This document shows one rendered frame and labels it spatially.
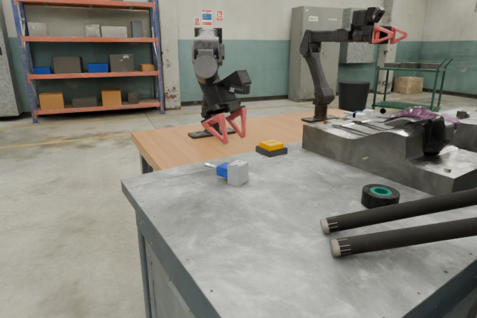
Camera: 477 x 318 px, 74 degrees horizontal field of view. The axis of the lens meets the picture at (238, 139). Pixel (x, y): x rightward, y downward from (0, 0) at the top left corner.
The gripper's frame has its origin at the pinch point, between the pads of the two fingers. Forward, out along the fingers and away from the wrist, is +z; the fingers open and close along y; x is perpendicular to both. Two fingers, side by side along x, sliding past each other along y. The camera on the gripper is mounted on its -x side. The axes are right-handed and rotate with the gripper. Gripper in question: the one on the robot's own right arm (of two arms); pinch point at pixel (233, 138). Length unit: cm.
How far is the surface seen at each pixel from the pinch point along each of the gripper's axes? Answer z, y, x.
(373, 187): 24.3, 10.4, -24.7
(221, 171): 6.9, -1.6, 7.2
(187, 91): -152, 399, 381
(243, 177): 10.8, 0.7, 3.0
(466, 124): 26, 64, -43
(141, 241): 15.8, -18.0, 29.7
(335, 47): -123, 641, 153
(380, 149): 19.0, 27.3, -24.8
